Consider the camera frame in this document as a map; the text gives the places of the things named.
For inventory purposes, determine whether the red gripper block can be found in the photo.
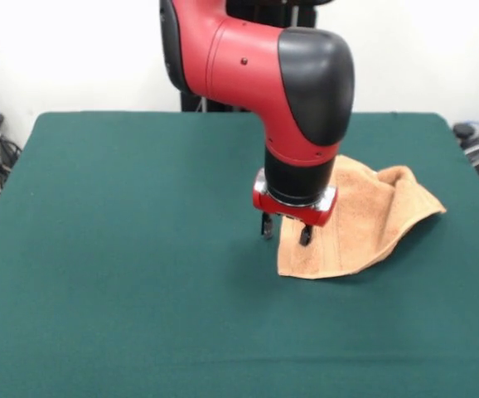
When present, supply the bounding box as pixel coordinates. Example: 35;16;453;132
251;168;339;248

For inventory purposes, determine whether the tan terry towel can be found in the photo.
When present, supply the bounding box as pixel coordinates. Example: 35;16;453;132
277;155;448;281

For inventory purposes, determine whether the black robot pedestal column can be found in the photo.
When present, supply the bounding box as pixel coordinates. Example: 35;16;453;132
179;0;319;113

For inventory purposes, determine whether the dark green table cloth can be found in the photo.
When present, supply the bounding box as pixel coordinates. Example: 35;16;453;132
0;110;479;398

